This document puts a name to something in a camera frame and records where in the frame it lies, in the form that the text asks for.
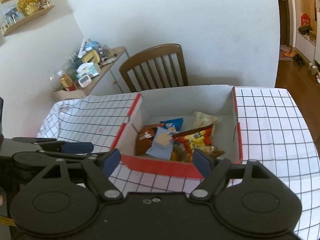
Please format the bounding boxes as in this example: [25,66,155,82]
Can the brown snack packet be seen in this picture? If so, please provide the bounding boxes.
[135,124,160,156]

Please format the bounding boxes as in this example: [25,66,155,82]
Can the red hanging decoration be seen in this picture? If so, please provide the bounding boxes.
[300,12,312,28]

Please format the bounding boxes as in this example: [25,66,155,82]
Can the pale cream snack packet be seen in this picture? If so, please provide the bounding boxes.
[193,111,222,130]

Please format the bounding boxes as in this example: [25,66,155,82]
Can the small photo stand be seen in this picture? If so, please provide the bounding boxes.
[2,6,22,22]

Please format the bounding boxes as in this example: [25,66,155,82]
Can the white kitchen timer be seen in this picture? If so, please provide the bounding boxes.
[77,74,92,88]

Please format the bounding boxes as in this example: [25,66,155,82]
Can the small yellow snack packet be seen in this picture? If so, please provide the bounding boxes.
[170,144,193,162]

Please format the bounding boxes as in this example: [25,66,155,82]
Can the patterned doormat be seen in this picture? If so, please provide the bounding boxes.
[279,45,295,61]

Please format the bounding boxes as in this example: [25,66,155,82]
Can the wooden wall shelf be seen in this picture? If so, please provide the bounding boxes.
[2,4,56,37]

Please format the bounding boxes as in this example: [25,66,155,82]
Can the dark brown door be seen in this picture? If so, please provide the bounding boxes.
[274,0,295,47]

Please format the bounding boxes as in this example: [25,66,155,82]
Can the yellow box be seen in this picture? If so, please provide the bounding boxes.
[82,50,101,64]

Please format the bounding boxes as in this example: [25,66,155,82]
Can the orange drink bottle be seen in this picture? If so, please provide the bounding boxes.
[59,72,78,91]

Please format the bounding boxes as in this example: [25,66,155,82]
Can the red cardboard box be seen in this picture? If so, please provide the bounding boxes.
[111,85,243,180]

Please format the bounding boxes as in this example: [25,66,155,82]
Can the white lower cabinet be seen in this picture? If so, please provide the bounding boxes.
[295,5,320,63]

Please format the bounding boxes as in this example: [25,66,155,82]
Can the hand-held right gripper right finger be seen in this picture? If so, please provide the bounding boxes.
[189,148,288,202]

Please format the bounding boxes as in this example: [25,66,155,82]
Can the white tube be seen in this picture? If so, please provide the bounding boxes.
[79,38,90,58]

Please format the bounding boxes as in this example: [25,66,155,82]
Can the pale tissue pack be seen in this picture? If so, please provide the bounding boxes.
[76,62,101,78]

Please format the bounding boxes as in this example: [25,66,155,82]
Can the red and yellow snack packet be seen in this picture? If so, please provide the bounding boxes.
[172,126,225,163]

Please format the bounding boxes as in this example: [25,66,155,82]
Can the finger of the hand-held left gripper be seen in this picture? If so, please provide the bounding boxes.
[37,141,94,155]
[12,137,57,145]

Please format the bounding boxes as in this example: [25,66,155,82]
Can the golden ornament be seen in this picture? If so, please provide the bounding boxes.
[17,0,41,15]

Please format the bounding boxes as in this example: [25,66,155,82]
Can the white checkered tablecloth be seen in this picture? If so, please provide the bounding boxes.
[37,87,320,240]

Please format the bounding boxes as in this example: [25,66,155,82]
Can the dark shoes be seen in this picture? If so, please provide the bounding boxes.
[293,54,306,67]

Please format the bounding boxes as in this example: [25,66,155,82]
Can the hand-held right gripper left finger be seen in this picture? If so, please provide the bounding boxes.
[25,148,124,202]

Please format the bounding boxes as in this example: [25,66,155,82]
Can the wooden side table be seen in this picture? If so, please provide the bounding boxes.
[52,46,130,99]

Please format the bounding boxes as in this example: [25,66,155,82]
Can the clear glass dome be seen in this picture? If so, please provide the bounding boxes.
[49,57,75,90]

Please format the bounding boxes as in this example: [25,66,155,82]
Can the small blue globe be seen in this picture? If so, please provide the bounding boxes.
[84,41,100,52]

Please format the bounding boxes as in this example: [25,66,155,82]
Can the wooden slat-back chair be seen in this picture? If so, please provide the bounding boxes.
[119,43,189,93]

